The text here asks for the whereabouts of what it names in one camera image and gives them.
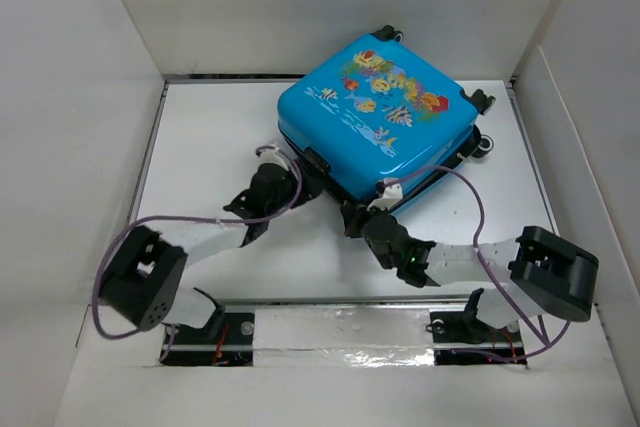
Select blue kids suitcase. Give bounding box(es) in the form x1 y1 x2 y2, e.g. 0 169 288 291
277 25 495 204

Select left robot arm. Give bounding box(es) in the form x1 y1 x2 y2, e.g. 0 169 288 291
92 163 323 344

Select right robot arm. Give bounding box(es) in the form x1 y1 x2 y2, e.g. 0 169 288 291
340 203 599 340

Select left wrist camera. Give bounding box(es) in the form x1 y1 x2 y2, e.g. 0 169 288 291
256 145 291 171

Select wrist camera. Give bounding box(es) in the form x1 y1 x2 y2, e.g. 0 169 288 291
367 178 404 211
256 145 291 171

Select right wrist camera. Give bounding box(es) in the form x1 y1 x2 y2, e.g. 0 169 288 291
367 178 404 211

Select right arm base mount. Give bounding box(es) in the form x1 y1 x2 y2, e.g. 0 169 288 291
425 310 527 366

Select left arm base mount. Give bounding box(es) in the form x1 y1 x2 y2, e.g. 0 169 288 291
159 310 255 368

